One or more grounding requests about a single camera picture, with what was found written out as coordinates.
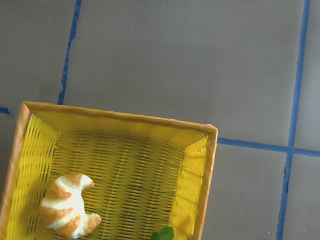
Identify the toy croissant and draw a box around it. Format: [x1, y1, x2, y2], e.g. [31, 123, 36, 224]
[38, 173, 102, 239]

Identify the yellow woven basket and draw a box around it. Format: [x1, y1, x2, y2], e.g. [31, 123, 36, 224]
[0, 102, 218, 240]

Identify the toy carrot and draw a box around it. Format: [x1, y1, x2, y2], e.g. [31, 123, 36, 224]
[150, 226, 174, 240]

